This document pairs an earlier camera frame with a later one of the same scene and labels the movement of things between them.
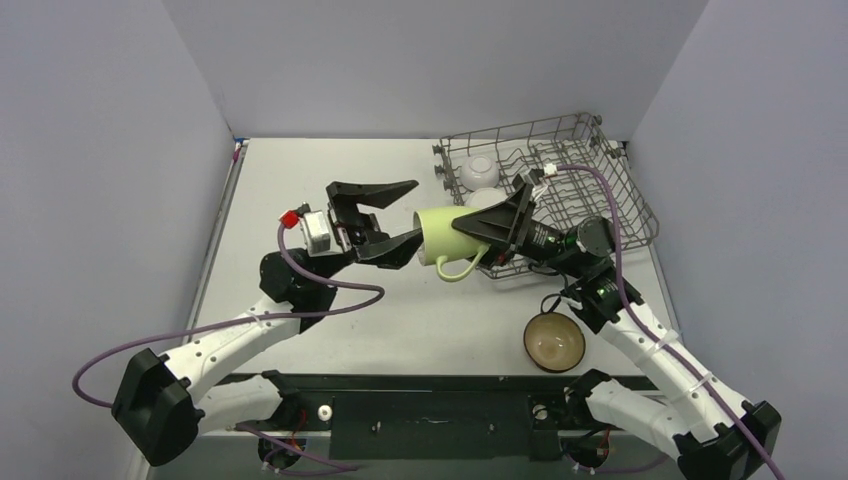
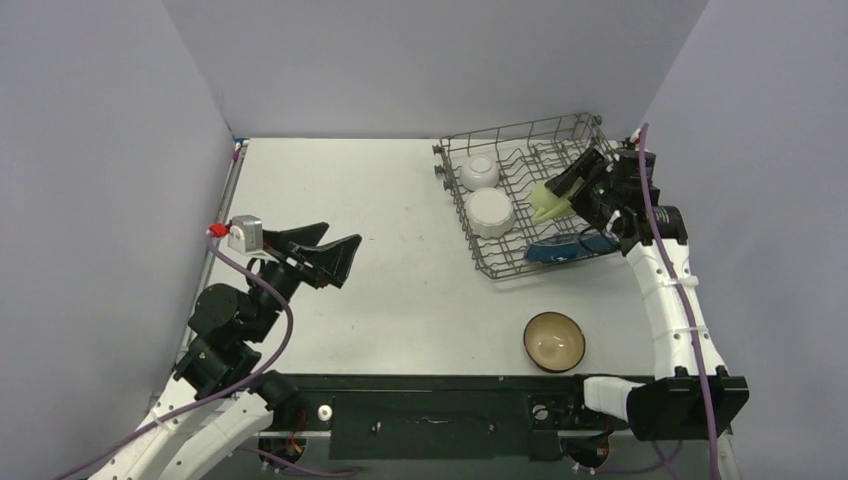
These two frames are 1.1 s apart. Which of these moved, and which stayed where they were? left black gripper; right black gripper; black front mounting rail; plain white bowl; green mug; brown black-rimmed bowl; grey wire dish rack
Moved: right black gripper; green mug; left black gripper
Stayed: grey wire dish rack; brown black-rimmed bowl; plain white bowl; black front mounting rail
